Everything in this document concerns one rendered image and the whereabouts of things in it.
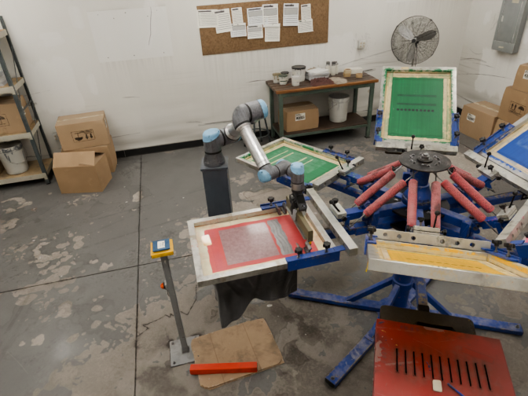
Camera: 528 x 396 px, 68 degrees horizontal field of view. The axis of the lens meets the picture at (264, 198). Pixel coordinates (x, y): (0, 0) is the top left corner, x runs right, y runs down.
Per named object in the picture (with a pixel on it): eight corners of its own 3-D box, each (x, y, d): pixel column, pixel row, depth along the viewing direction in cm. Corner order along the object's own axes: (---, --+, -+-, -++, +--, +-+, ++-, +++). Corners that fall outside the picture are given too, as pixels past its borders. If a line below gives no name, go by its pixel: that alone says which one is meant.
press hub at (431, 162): (386, 338, 283) (415, 173, 213) (361, 299, 316) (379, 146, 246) (434, 325, 291) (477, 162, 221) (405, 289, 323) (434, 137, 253)
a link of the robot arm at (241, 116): (227, 104, 220) (268, 179, 212) (243, 100, 225) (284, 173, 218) (221, 115, 229) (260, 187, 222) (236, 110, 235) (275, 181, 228)
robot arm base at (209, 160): (204, 158, 278) (202, 145, 273) (225, 156, 278) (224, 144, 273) (203, 167, 265) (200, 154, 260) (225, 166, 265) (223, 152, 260)
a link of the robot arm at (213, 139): (200, 148, 268) (198, 130, 261) (218, 144, 274) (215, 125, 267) (209, 154, 259) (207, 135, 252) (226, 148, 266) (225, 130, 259)
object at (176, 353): (170, 367, 271) (142, 261, 221) (169, 342, 289) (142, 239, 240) (203, 359, 275) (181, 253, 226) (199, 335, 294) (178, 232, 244)
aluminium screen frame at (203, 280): (198, 287, 202) (196, 282, 200) (188, 225, 251) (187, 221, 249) (339, 257, 217) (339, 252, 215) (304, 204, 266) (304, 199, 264)
